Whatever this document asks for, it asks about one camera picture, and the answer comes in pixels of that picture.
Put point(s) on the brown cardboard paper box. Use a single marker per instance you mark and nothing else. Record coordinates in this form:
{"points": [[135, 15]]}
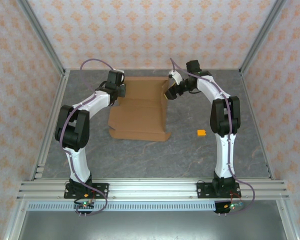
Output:
{"points": [[140, 117]]}

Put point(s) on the small orange block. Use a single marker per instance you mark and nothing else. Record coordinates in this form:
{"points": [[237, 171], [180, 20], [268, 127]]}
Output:
{"points": [[201, 133]]}

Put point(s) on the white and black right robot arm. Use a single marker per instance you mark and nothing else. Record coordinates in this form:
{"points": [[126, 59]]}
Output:
{"points": [[222, 155]]}

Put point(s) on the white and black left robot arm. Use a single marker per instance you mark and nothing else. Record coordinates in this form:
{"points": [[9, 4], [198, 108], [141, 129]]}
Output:
{"points": [[80, 162]]}

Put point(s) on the small green-lit controller board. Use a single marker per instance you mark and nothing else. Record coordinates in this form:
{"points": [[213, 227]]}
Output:
{"points": [[231, 206], [85, 205]]}

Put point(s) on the grey metal shelf panel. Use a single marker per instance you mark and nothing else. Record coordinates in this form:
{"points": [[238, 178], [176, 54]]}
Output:
{"points": [[152, 225]]}

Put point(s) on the aluminium table side rail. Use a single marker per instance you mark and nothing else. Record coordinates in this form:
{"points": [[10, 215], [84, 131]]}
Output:
{"points": [[250, 100], [57, 100]]}

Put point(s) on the aluminium frame post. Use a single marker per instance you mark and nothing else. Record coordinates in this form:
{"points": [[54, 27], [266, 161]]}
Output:
{"points": [[262, 35], [41, 35]]}

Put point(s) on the long aluminium mounting rail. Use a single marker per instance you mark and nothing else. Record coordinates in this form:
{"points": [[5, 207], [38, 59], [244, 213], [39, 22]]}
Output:
{"points": [[152, 188]]}

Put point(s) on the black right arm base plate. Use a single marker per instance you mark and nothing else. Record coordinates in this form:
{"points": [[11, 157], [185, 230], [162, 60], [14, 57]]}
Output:
{"points": [[202, 190]]}

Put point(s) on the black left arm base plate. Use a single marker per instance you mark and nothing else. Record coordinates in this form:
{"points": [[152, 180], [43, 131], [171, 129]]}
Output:
{"points": [[102, 187]]}

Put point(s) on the aluminium frame leg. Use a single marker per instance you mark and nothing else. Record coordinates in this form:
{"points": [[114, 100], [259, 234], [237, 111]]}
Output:
{"points": [[288, 220], [15, 220]]}

